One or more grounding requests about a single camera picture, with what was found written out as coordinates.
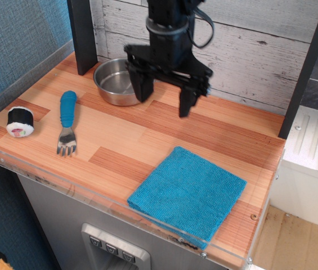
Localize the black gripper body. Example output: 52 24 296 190
124 25 213 97

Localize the blue handled metal fork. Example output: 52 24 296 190
57 91 77 156

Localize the stainless steel pot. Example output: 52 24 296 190
93 58 141 106

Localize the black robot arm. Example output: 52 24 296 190
124 1 214 118

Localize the clear acrylic table edge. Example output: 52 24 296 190
0 140 286 268

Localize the blue folded cloth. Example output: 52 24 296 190
127 146 247 249

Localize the plush sushi roll toy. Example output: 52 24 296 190
6 106 34 138

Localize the dark right vertical post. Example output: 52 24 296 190
278 23 318 139

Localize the dark left vertical post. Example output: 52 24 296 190
67 0 97 75

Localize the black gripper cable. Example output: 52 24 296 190
189 7 215 48

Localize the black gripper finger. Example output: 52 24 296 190
179 86 198 118
127 65 154 102

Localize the grey cabinet with buttons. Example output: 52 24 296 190
19 176 223 269

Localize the dark vertical post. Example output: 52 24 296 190
278 23 318 139
67 0 97 75

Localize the white ridged side unit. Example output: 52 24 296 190
270 106 318 225

